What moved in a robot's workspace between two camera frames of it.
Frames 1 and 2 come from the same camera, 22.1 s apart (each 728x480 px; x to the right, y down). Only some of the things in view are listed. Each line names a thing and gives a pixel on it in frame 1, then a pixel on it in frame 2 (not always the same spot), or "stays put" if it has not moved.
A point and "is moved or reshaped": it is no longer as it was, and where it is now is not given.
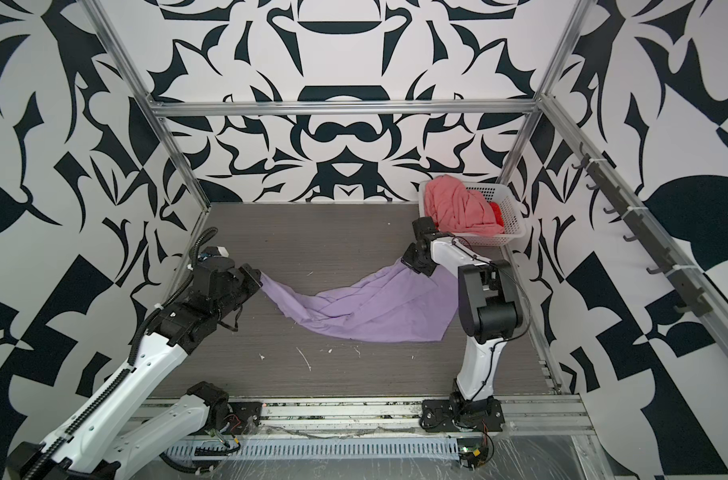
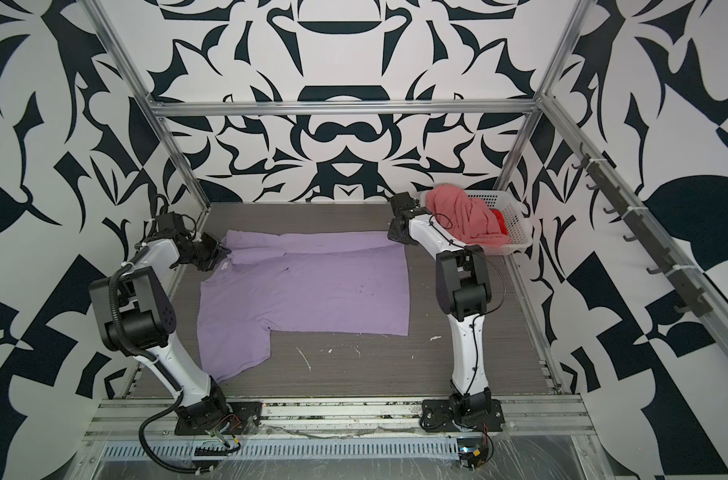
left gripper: [251, 279] → [218, 251]
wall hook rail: [641, 230] stays put
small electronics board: [472, 452] stays put
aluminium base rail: [537, 416] stays put
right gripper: [408, 259] → [394, 232]
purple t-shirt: [402, 304] is moved or reshaped
